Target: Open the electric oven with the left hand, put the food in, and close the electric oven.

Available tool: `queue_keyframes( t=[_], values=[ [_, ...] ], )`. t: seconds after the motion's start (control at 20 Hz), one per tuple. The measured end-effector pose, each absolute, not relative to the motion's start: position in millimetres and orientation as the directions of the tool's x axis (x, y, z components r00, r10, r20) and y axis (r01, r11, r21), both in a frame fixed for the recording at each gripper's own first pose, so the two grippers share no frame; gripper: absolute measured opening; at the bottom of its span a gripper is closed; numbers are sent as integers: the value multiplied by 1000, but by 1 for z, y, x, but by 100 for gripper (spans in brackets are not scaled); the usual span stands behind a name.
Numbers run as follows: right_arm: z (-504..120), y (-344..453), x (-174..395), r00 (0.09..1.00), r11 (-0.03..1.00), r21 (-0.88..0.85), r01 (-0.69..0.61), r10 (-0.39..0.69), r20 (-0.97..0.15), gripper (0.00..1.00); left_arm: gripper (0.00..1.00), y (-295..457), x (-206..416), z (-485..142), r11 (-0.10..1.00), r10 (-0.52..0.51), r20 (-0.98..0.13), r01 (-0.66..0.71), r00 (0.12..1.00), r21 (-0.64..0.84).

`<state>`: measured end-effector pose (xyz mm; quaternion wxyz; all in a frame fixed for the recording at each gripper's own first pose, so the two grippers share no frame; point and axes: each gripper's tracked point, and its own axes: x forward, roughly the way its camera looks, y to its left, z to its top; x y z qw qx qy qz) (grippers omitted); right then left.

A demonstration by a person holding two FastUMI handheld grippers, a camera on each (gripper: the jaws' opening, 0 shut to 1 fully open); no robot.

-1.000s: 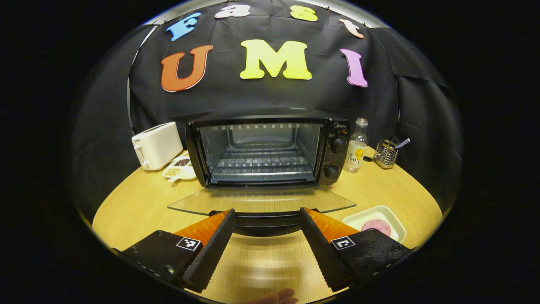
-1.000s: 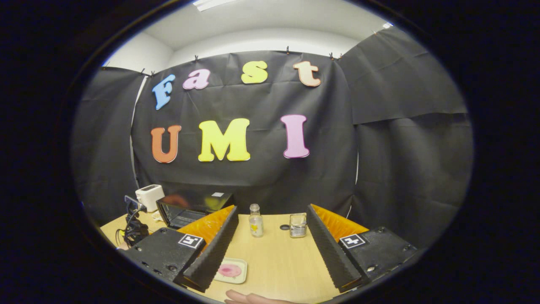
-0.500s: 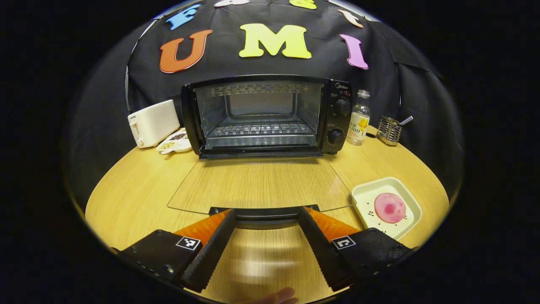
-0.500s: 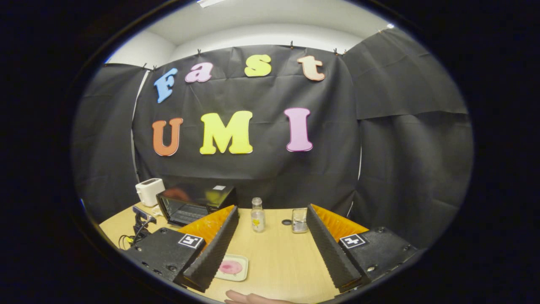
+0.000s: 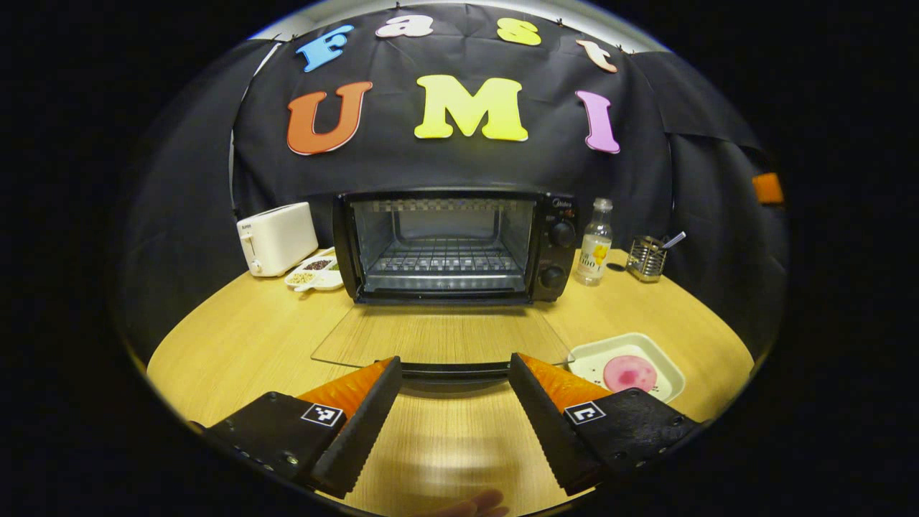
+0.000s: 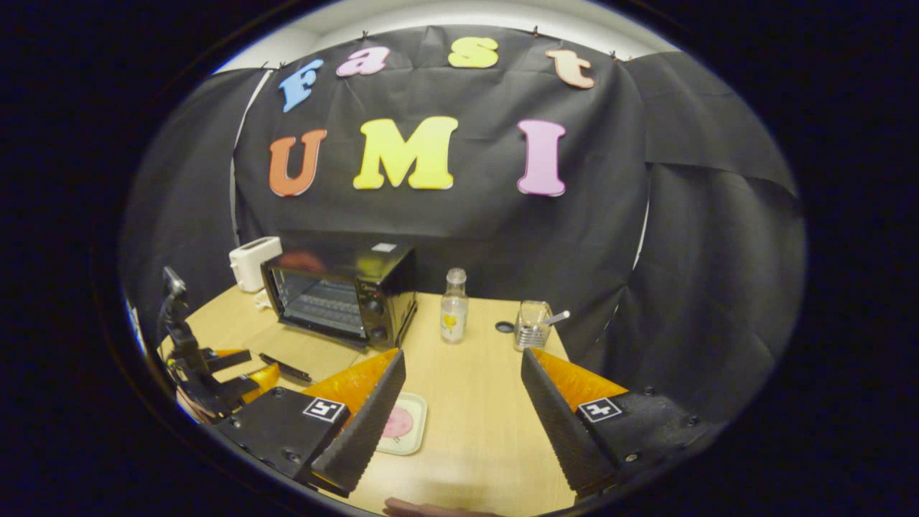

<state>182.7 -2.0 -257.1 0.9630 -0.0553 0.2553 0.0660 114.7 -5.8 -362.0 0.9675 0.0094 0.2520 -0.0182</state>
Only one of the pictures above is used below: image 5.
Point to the metal mesh utensil holder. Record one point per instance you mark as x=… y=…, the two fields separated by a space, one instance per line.
x=646 y=260

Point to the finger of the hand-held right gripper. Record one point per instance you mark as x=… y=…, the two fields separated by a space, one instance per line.
x=768 y=188

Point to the clear bottle yellow label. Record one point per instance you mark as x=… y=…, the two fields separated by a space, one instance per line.
x=594 y=248

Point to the white divided seasoning dish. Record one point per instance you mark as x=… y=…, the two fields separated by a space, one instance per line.
x=312 y=278

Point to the black electric oven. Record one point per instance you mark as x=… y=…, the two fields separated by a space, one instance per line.
x=553 y=237

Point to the pink round meat slice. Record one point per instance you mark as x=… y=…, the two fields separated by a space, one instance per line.
x=630 y=373

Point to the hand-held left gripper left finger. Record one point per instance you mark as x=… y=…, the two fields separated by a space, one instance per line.
x=366 y=424

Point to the white toaster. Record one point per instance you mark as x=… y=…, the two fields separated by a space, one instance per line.
x=280 y=237

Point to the black backdrop cloth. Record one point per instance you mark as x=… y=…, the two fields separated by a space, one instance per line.
x=194 y=179

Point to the white square plate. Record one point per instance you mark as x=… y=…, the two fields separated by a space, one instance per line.
x=596 y=355

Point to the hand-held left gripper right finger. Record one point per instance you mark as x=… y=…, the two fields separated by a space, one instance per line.
x=546 y=424

